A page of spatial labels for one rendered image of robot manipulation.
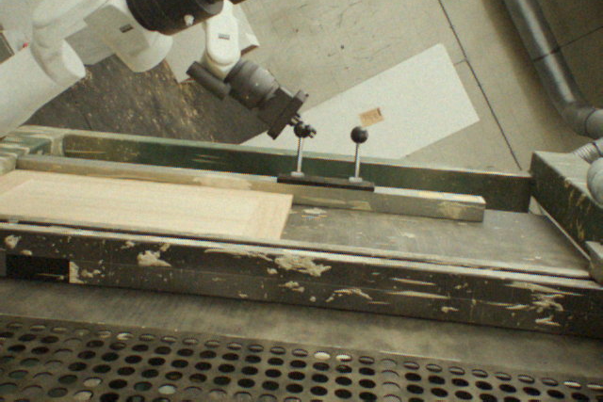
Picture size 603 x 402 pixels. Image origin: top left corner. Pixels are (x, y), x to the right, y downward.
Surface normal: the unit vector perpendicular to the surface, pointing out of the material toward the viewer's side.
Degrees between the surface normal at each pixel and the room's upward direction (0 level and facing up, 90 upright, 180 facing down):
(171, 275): 90
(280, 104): 90
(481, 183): 90
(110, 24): 105
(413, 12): 90
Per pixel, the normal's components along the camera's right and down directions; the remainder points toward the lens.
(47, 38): 0.27, 0.62
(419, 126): -0.12, 0.14
